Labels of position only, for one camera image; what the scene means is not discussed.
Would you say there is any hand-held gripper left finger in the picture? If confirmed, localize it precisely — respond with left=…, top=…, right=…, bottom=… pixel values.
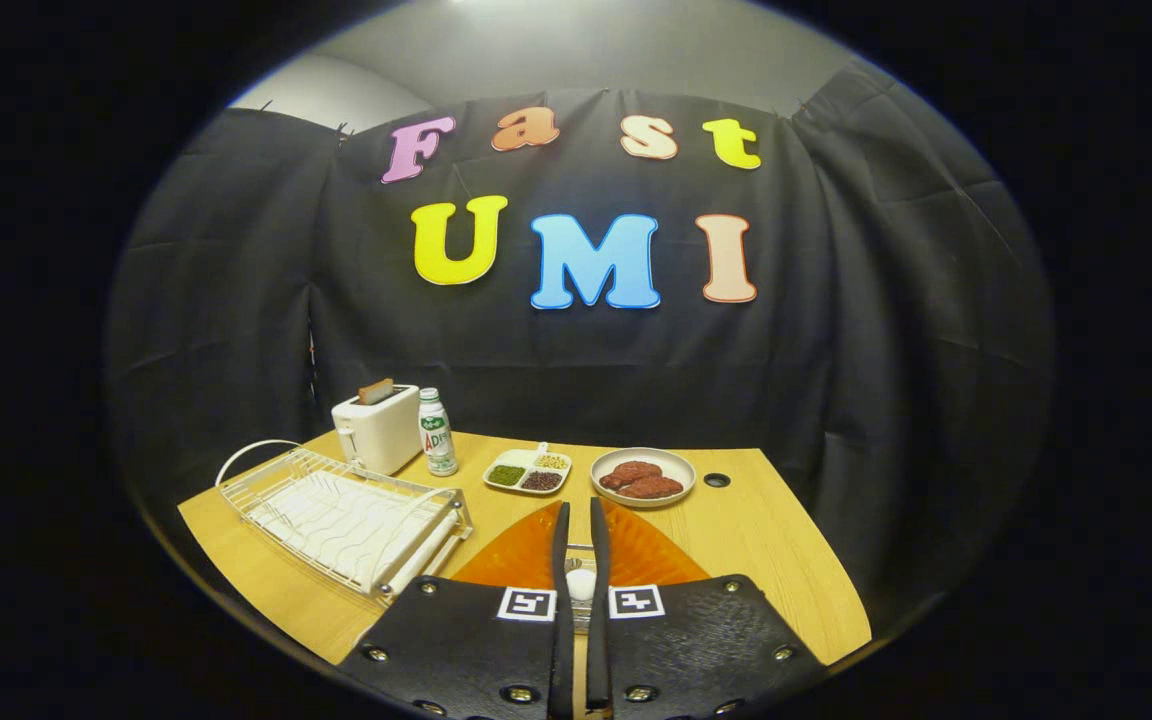
left=336, top=500, right=575, bottom=720

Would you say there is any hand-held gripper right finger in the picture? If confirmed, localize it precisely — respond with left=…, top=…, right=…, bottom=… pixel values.
left=586, top=497, right=827, bottom=719

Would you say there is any metal wire basket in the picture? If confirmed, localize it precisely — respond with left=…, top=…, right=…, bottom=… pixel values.
left=564, top=543, right=599, bottom=633

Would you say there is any white wire dish rack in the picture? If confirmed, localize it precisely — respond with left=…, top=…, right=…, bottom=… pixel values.
left=214, top=438, right=475, bottom=604

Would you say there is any white divided dish with beans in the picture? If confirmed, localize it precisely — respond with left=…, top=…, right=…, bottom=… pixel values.
left=482, top=442, right=574, bottom=497

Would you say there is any beige plate with meat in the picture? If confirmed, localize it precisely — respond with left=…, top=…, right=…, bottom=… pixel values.
left=590, top=447, right=697, bottom=509

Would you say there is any brown meat patty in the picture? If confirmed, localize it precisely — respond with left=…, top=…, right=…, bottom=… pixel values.
left=618, top=475, right=685, bottom=501
left=599, top=460, right=664, bottom=491

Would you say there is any white bottle with green label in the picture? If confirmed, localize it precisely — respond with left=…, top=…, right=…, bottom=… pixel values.
left=417, top=387, right=459, bottom=478

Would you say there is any white toaster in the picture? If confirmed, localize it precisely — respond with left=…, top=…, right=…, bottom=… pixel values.
left=331, top=384, right=423, bottom=476

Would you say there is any black backdrop cloth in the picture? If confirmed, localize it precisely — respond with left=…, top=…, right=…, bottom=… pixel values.
left=104, top=60, right=1055, bottom=641

